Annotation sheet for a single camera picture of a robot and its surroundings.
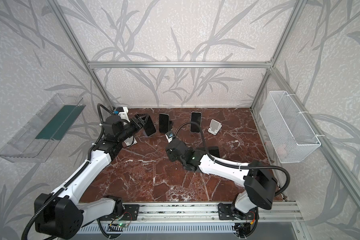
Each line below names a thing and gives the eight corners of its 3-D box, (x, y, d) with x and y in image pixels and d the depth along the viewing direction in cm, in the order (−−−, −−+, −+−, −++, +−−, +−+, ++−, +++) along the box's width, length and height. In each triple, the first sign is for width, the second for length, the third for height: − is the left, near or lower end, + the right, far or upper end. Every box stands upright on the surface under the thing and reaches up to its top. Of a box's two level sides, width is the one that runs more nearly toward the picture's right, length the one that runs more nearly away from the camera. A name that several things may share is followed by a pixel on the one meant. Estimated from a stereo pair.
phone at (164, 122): (160, 134, 107) (156, 121, 95) (161, 126, 111) (158, 113, 100) (169, 134, 107) (166, 121, 95) (170, 126, 111) (168, 113, 100)
